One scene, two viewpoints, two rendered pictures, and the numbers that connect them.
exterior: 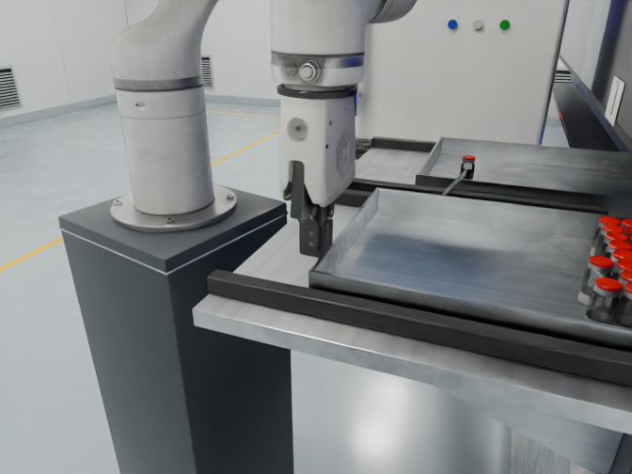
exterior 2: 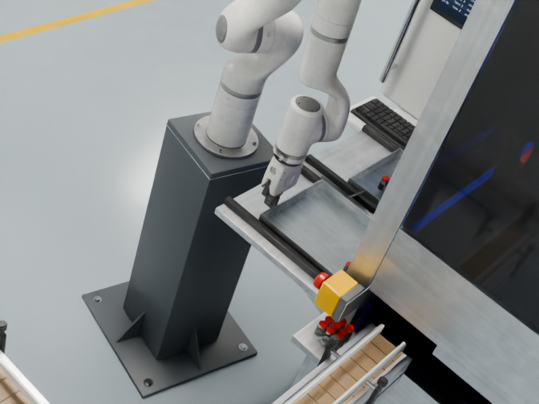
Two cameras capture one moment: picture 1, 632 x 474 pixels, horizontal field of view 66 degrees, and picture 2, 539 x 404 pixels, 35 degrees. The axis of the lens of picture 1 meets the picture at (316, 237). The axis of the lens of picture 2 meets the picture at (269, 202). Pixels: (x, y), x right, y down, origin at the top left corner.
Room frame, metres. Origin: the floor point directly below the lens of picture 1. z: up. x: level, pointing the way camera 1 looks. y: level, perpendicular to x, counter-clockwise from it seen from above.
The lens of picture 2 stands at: (-1.23, -0.22, 2.33)
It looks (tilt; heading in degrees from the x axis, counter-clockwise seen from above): 40 degrees down; 8
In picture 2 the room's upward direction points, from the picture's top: 20 degrees clockwise
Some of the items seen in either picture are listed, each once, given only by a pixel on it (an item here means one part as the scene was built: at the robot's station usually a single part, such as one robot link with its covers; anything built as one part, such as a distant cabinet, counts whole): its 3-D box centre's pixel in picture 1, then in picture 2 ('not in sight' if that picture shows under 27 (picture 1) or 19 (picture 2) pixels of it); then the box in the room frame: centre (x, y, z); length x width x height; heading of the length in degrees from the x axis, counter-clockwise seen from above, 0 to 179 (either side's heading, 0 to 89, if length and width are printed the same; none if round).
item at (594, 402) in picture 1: (478, 220); (362, 215); (0.63, -0.23, 0.87); 0.70 x 0.48 x 0.02; 159
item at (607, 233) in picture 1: (616, 269); not in sight; (0.43, -0.30, 0.90); 0.18 x 0.02 x 0.05; 159
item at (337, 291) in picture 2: not in sight; (338, 294); (0.17, -0.25, 0.99); 0.08 x 0.07 x 0.07; 69
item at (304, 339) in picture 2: not in sight; (330, 344); (0.15, -0.29, 0.87); 0.14 x 0.13 x 0.02; 69
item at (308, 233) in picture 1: (309, 231); (269, 198); (0.45, 0.01, 0.94); 0.03 x 0.03 x 0.07; 69
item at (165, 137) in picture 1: (168, 150); (233, 112); (0.71, 0.22, 0.95); 0.19 x 0.19 x 0.18
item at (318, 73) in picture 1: (316, 70); (289, 151); (0.46, 0.00, 1.09); 0.09 x 0.08 x 0.03; 159
